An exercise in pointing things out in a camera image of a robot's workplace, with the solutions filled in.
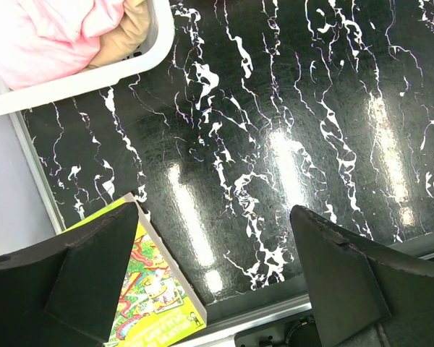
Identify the light pink cloth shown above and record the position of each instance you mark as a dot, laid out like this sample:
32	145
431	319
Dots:
41	41

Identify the aluminium frame rail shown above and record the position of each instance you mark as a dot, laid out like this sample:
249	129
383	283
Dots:
256	308

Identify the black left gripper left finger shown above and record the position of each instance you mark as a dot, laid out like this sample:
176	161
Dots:
64	291

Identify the white plastic basket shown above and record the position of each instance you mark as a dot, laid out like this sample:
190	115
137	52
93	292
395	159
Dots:
153	51

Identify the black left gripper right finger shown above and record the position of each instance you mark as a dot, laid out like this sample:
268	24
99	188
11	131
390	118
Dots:
363	293

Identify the green treehouse book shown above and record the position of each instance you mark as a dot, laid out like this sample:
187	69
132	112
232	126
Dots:
157	305

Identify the beige cloth in basket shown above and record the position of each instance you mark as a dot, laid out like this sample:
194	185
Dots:
132	30

